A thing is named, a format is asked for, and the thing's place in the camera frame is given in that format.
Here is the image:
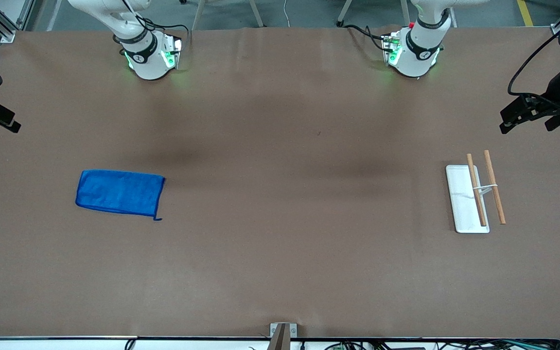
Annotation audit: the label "black left base cable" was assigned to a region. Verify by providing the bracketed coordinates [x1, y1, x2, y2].
[343, 24, 388, 52]

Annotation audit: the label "grey metal camera bracket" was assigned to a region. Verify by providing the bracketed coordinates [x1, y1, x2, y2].
[268, 323, 298, 350]

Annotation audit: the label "blue microfibre towel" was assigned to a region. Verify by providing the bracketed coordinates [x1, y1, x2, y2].
[75, 169, 166, 222]

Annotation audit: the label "tangled cable bundle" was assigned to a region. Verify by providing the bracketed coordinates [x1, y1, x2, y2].
[324, 338, 560, 350]

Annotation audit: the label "white towel rack wooden bars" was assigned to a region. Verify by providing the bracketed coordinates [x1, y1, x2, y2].
[445, 150, 507, 234]

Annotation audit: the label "brown table cover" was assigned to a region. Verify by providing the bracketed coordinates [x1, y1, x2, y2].
[0, 27, 560, 339]

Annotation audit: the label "black base cable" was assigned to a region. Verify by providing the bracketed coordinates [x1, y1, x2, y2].
[144, 18, 191, 37]
[343, 24, 388, 52]

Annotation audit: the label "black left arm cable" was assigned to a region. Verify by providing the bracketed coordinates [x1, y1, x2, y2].
[507, 0, 560, 98]

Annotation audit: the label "black right base cable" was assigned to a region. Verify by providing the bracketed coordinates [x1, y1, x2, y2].
[144, 18, 191, 37]

